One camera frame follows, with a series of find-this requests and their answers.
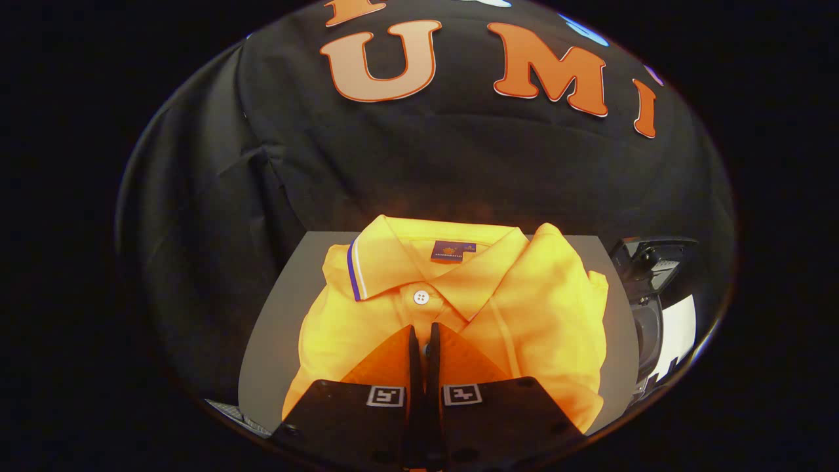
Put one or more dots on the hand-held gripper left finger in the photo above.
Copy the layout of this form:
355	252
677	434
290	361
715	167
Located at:
367	426

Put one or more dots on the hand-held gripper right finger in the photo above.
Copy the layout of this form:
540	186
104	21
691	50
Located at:
485	426

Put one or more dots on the orange polo shirt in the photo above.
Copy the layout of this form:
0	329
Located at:
537	301

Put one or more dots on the grey washing machine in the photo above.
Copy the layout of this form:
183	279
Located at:
645	334

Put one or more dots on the dark transparent washing machine lid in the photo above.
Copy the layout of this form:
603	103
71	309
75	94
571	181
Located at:
649	262

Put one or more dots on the grey table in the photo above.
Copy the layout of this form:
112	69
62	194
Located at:
282	314

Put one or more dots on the white flat board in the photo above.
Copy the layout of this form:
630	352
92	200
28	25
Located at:
680	328

